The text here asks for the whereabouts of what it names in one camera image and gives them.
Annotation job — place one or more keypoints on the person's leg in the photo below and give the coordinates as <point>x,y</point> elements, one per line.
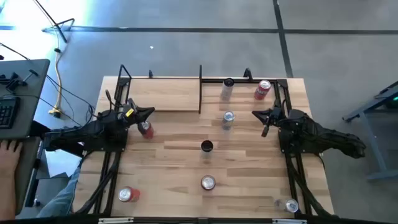
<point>62,199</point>

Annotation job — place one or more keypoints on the silver metal bracket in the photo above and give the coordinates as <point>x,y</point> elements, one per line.
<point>115,220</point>
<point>289,221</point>

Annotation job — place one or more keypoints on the red Coke Zero can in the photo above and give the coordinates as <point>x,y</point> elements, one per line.
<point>208,183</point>
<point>146,130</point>

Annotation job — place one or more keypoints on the dark grey desk surface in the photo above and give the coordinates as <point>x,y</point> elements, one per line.
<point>28,174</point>

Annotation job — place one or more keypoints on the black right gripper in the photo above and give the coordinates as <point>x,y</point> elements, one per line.
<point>275,113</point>

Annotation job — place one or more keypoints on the yellow label tag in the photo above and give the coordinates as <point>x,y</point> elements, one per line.
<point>130,112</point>

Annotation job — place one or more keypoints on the black metal shelf frame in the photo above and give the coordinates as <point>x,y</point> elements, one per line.
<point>200,93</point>

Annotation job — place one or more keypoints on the black keyboard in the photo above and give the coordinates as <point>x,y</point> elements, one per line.
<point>7,112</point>

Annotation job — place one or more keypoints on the blue-grey metal table frame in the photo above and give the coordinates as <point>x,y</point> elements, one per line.
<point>371,140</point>

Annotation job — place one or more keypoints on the black floor stand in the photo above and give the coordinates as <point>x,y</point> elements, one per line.
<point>55,25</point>

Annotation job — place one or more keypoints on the person's forearm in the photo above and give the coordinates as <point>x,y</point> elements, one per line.
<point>6,196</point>

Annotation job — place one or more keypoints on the red Fanta can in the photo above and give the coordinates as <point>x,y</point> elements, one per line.
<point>261,91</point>
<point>133,194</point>

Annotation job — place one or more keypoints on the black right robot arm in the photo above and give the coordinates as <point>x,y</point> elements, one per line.
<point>326,137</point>

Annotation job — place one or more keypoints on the person's hand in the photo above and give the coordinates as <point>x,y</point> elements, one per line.
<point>9,155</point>

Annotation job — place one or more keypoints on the grey desk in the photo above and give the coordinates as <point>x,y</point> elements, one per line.
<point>31,93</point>

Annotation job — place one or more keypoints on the white paper sheet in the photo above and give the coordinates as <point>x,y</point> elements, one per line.
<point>59,161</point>

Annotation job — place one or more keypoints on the blue silver Red Bull can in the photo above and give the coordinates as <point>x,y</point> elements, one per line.
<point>227,121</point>
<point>290,205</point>

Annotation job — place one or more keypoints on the black aluminium table frame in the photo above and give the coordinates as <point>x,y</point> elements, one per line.
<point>245,81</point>

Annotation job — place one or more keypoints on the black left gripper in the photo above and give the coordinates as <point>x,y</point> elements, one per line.
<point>130,117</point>

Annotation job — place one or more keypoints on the black desk clamp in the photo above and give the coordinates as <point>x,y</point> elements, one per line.
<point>14,82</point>

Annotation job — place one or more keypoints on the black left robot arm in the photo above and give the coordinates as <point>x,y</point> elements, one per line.
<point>87,132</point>

